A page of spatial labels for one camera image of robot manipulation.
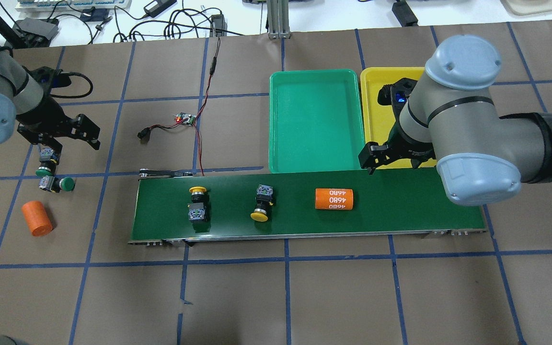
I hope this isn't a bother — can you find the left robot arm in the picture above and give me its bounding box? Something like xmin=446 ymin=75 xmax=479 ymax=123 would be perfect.
xmin=0 ymin=46 xmax=101 ymax=157

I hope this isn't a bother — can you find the red black power wire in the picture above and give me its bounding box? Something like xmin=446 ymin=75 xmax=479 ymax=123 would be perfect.
xmin=149 ymin=37 xmax=222 ymax=177

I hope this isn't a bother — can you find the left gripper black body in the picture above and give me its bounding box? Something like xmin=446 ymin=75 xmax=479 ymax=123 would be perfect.
xmin=17 ymin=98 xmax=101 ymax=150

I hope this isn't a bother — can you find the yellow plastic tray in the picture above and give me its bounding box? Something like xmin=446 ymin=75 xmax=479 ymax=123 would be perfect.
xmin=359 ymin=66 xmax=424 ymax=144

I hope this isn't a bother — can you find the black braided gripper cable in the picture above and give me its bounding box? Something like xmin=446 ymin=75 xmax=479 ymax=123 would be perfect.
xmin=41 ymin=69 xmax=94 ymax=99

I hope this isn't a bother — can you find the green push button switch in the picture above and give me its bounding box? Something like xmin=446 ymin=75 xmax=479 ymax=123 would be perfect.
xmin=38 ymin=175 xmax=75 ymax=194

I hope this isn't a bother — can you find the orange cylinder marked 4680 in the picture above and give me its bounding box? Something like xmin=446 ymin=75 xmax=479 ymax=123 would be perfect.
xmin=314 ymin=188 xmax=354 ymax=210

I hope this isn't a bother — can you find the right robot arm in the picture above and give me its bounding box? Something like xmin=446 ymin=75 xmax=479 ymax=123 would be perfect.
xmin=358 ymin=34 xmax=552 ymax=206

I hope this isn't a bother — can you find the black power adapter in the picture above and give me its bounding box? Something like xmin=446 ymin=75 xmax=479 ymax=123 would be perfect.
xmin=391 ymin=0 xmax=418 ymax=27

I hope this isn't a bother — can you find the green belt conveyor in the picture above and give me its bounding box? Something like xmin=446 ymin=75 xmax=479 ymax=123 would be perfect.
xmin=128 ymin=168 xmax=487 ymax=245

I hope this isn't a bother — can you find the yellow push button switch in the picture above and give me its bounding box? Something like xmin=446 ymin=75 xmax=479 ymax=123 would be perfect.
xmin=250 ymin=185 xmax=275 ymax=222

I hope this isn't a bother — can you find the aluminium frame post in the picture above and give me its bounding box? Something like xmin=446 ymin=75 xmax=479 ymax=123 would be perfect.
xmin=266 ymin=0 xmax=291 ymax=40

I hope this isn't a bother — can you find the green plastic tray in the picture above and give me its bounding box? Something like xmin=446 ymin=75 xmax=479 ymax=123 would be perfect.
xmin=268 ymin=69 xmax=365 ymax=174

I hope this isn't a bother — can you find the plain orange cylinder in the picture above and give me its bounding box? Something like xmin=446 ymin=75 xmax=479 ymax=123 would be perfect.
xmin=21 ymin=200 xmax=54 ymax=237

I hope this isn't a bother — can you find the black power connector plug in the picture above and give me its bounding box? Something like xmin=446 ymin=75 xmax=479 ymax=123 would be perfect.
xmin=137 ymin=127 xmax=152 ymax=143

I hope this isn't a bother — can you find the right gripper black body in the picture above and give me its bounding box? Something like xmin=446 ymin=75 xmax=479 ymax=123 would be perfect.
xmin=358 ymin=78 xmax=437 ymax=174

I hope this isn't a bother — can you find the motor controller circuit board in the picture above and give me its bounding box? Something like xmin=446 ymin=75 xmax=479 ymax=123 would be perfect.
xmin=175 ymin=112 xmax=197 ymax=127

